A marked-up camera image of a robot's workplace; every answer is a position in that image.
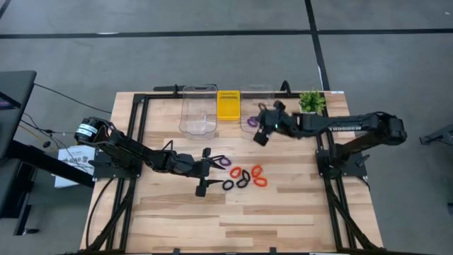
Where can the white printed booklet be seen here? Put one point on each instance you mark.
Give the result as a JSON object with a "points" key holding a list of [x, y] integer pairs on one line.
{"points": [[74, 152]]}

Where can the black aluminium table frame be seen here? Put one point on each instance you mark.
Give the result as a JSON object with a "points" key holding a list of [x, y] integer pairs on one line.
{"points": [[159, 95]]}

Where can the black desk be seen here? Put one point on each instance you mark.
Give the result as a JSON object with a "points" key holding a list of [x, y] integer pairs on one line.
{"points": [[17, 85]]}

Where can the clear plastic bin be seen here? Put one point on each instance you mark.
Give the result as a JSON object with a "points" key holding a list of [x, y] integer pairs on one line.
{"points": [[247, 102], [198, 117]]}

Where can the yellow plastic basket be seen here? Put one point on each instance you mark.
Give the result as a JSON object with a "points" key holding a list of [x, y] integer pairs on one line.
{"points": [[228, 110]]}

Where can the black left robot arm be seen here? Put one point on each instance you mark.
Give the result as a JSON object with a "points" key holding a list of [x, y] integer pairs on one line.
{"points": [[124, 148]]}

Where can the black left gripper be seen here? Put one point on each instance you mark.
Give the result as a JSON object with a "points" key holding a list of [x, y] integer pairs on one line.
{"points": [[191, 168]]}

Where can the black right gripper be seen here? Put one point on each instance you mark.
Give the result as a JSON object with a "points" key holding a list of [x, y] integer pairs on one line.
{"points": [[281, 124]]}

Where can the green plant in white pot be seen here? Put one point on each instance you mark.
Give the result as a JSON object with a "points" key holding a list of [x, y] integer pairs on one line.
{"points": [[312, 101]]}

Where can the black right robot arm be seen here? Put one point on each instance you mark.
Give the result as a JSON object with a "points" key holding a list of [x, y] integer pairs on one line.
{"points": [[354, 122]]}

